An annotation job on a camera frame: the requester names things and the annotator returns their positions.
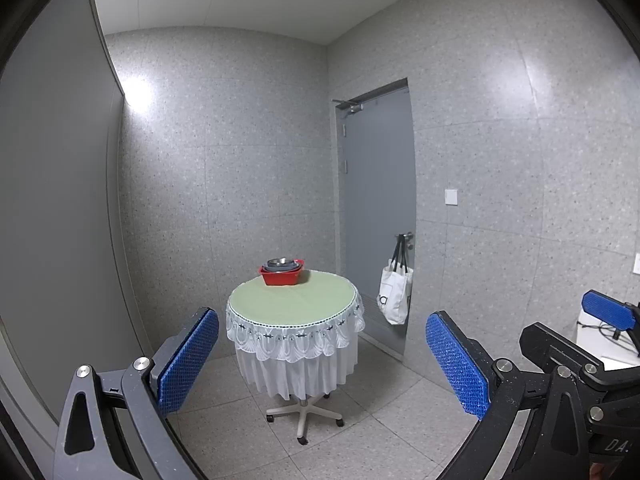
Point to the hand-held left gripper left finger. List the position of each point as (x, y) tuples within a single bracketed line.
[(187, 355)]

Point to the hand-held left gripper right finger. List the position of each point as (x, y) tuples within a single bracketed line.
[(456, 360)]

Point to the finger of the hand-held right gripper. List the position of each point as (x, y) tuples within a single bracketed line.
[(607, 310), (552, 345)]

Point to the red plastic basin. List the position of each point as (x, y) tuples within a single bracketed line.
[(280, 278)]

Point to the blue square plate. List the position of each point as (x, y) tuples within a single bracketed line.
[(299, 265)]

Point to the white desk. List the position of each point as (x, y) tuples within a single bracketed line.
[(600, 347)]

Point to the white tote bag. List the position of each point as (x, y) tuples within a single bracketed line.
[(396, 295)]

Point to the round table, white skirt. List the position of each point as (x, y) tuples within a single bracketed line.
[(295, 330)]

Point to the white wheeled table base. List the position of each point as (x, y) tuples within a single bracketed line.
[(301, 412)]

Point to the grey door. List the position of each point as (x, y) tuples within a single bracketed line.
[(377, 185)]

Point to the metal door closer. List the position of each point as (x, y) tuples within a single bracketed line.
[(349, 106)]

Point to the white wall switch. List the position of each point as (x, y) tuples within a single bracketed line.
[(451, 196)]

